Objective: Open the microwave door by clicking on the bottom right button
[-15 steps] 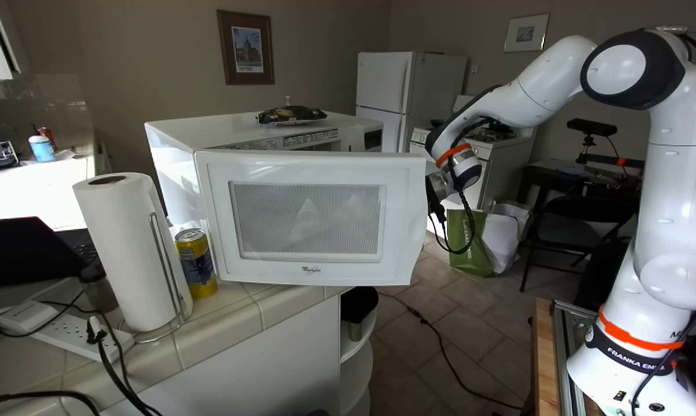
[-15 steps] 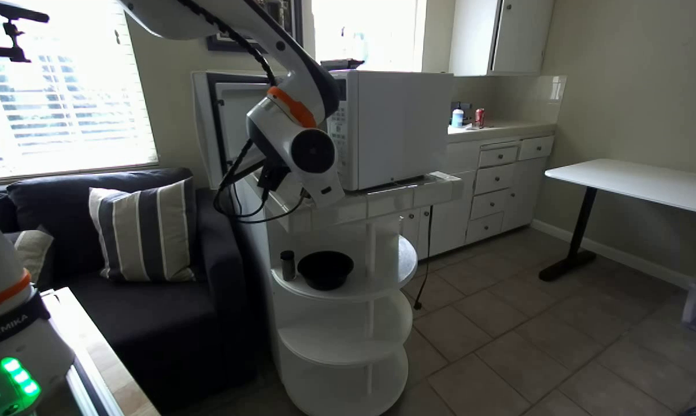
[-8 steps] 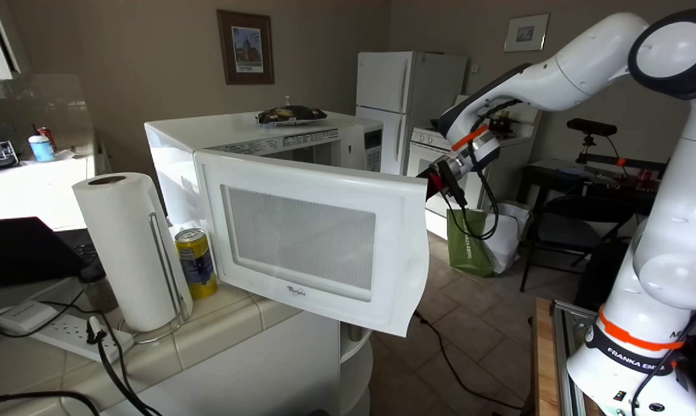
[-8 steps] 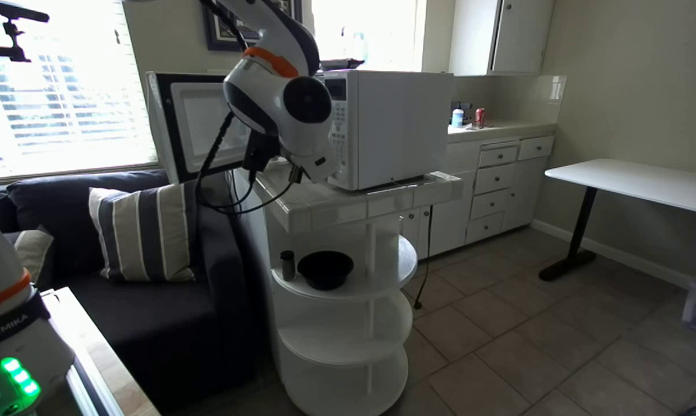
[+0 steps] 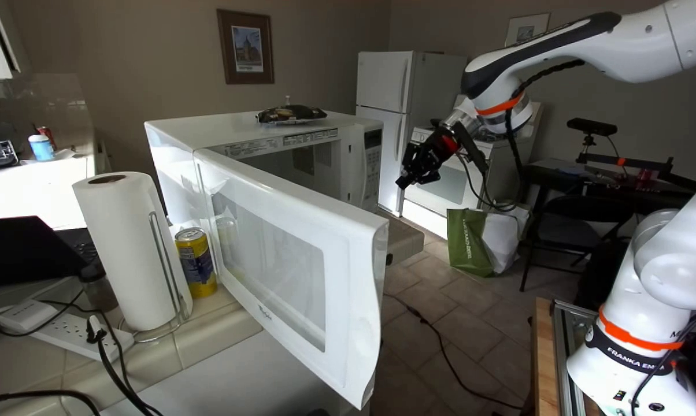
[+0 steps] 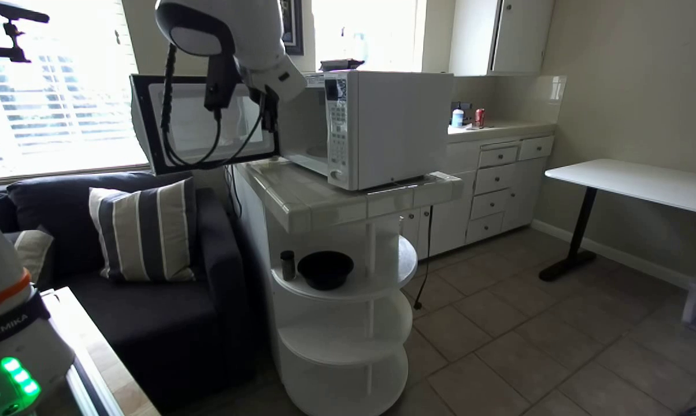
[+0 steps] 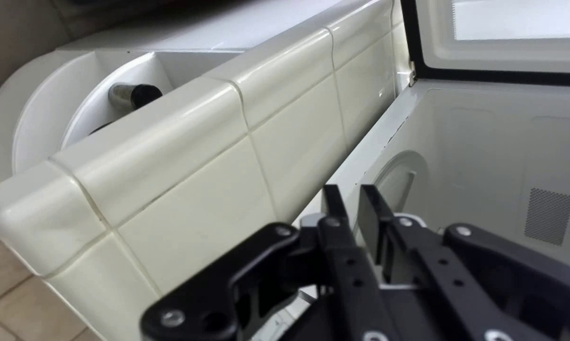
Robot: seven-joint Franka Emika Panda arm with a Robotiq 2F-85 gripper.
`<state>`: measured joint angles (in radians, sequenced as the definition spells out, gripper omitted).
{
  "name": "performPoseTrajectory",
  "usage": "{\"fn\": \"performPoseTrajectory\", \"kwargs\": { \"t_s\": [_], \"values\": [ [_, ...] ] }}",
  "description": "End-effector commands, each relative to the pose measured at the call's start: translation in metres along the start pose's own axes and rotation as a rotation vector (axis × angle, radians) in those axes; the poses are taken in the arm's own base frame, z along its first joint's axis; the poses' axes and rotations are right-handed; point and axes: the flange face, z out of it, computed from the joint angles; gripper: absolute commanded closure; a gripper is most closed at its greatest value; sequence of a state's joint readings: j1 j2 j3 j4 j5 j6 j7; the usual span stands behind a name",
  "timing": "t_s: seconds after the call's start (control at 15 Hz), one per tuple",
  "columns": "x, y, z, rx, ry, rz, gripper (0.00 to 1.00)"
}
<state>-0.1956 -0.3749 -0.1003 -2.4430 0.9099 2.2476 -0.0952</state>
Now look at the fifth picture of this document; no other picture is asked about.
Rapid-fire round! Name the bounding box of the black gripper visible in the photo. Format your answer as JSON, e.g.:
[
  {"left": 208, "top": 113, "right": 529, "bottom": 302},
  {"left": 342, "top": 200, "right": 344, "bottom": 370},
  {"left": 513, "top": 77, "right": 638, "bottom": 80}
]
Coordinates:
[{"left": 396, "top": 128, "right": 460, "bottom": 189}]

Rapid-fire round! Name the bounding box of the white microwave oven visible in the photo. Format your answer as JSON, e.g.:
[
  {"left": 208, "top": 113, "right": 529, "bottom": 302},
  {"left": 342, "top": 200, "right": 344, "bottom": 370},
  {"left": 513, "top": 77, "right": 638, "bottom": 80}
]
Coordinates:
[{"left": 144, "top": 110, "right": 389, "bottom": 410}]

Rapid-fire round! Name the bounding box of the dark object on microwave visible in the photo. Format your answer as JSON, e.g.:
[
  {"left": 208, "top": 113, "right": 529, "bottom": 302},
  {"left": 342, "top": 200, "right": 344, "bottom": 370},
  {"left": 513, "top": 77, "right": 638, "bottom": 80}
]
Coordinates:
[{"left": 256, "top": 103, "right": 327, "bottom": 125}]

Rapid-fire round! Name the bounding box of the white refrigerator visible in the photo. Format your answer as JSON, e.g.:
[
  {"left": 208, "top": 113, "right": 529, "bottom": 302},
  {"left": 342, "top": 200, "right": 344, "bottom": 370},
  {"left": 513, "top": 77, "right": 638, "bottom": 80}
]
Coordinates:
[{"left": 356, "top": 51, "right": 464, "bottom": 215}]

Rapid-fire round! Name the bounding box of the white stove oven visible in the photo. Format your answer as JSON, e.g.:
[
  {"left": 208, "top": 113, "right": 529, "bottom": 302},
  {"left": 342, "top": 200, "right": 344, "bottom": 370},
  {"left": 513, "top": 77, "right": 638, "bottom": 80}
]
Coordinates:
[{"left": 401, "top": 134, "right": 535, "bottom": 238}]

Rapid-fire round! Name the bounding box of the green and white bag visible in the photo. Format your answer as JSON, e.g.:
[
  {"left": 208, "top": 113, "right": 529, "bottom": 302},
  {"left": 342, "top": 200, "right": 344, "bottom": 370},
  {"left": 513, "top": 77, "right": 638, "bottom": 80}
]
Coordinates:
[{"left": 446, "top": 207, "right": 529, "bottom": 277}]

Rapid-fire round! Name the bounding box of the black folding table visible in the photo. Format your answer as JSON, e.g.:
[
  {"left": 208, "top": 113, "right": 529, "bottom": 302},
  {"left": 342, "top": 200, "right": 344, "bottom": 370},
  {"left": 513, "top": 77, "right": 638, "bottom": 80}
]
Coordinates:
[{"left": 515, "top": 115, "right": 696, "bottom": 293}]

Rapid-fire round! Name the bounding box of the small light framed picture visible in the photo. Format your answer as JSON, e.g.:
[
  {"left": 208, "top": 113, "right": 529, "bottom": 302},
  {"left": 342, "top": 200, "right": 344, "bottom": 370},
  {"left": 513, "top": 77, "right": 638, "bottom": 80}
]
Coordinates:
[{"left": 505, "top": 13, "right": 547, "bottom": 47}]

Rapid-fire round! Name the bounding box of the yellow blue drink can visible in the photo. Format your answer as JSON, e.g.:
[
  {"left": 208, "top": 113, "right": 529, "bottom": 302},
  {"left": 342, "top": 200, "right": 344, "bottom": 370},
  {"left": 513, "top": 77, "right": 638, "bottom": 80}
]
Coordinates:
[{"left": 175, "top": 227, "right": 218, "bottom": 299}]

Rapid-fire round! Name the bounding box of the white paper towel roll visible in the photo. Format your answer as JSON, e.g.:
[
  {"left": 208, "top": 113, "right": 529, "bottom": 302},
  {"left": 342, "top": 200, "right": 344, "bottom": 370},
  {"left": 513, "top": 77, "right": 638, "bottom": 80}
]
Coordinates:
[{"left": 71, "top": 170, "right": 191, "bottom": 332}]

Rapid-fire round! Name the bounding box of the white power strip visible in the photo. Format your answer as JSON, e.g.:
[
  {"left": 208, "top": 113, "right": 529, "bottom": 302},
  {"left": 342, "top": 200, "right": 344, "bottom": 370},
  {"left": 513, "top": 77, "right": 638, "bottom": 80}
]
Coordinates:
[{"left": 0, "top": 301, "right": 135, "bottom": 361}]

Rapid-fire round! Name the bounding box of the black laptop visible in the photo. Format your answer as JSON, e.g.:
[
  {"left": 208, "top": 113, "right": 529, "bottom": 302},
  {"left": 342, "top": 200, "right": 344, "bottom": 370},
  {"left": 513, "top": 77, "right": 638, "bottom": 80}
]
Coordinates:
[{"left": 0, "top": 218, "right": 103, "bottom": 287}]

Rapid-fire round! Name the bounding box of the black floor cable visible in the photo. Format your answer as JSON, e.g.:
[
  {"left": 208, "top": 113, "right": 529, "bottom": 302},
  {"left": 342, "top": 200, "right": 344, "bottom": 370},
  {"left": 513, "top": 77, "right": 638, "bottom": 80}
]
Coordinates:
[{"left": 383, "top": 288, "right": 527, "bottom": 413}]

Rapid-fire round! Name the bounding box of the framed picture dark frame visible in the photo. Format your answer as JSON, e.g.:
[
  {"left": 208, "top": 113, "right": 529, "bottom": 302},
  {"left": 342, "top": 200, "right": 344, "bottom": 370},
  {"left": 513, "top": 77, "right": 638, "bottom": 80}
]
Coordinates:
[{"left": 218, "top": 10, "right": 276, "bottom": 82}]

